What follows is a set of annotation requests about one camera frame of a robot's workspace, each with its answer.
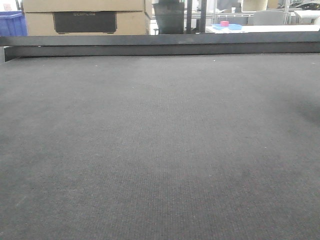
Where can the cardboard box with black print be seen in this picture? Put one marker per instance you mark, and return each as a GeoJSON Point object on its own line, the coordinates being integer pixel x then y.
{"type": "Point", "coordinates": [77, 23]}

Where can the upper cardboard box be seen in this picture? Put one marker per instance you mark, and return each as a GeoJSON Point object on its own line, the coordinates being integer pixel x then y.
{"type": "Point", "coordinates": [86, 5]}

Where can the black plastic bin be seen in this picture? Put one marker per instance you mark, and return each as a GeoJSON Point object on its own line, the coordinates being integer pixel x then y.
{"type": "Point", "coordinates": [169, 15]}

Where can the blue tray on table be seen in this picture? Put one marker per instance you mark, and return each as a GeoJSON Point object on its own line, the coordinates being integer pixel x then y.
{"type": "Point", "coordinates": [231, 26]}

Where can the white table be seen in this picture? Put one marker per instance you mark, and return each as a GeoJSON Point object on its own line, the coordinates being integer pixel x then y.
{"type": "Point", "coordinates": [266, 29]}

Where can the blue plastic crate in background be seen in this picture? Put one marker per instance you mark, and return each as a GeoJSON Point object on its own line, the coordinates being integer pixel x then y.
{"type": "Point", "coordinates": [13, 23]}

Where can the black vertical post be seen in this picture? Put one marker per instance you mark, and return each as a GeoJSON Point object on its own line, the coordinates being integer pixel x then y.
{"type": "Point", "coordinates": [189, 16]}

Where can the black conveyor side rail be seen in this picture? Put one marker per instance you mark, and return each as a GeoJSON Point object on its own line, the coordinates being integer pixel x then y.
{"type": "Point", "coordinates": [161, 45]}

